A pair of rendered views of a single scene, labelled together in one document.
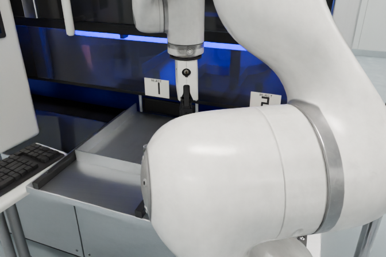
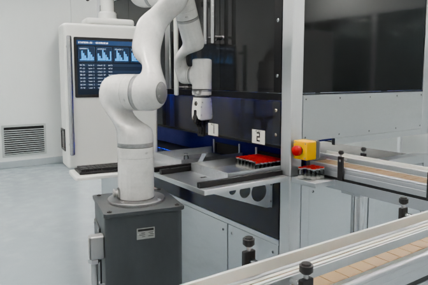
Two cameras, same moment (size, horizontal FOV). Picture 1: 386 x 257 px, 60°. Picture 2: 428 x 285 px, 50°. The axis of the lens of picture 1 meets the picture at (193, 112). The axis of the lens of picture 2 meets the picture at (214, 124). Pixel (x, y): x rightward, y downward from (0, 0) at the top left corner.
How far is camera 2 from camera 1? 1.42 m
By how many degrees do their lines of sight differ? 39
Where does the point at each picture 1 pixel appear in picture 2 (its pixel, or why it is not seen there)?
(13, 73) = (149, 117)
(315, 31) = (139, 53)
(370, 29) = not seen: outside the picture
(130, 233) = (196, 252)
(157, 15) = (184, 74)
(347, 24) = (288, 83)
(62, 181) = not seen: hidden behind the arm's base
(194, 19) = (200, 76)
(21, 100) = not seen: hidden behind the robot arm
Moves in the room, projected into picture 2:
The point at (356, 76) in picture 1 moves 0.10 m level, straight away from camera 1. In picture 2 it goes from (144, 63) to (174, 63)
